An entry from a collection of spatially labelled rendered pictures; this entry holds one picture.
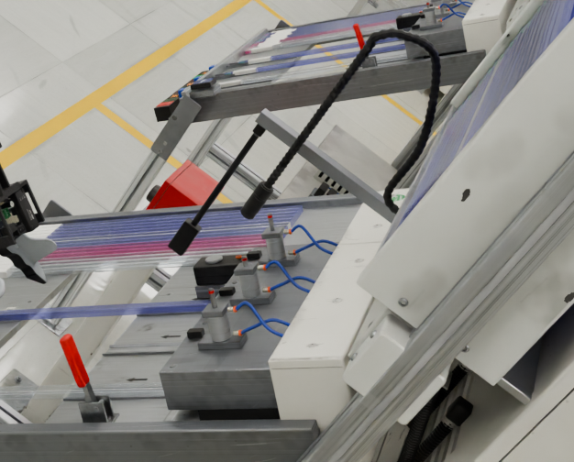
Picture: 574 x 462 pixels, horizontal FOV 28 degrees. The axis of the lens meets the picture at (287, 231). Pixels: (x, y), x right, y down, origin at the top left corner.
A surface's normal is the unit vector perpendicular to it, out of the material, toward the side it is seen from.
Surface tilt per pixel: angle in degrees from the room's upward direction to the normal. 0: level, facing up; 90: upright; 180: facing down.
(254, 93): 90
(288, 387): 90
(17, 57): 0
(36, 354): 0
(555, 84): 90
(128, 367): 45
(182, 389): 90
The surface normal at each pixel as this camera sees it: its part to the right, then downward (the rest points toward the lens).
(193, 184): 0.53, -0.71
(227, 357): -0.18, -0.92
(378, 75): -0.27, 0.38
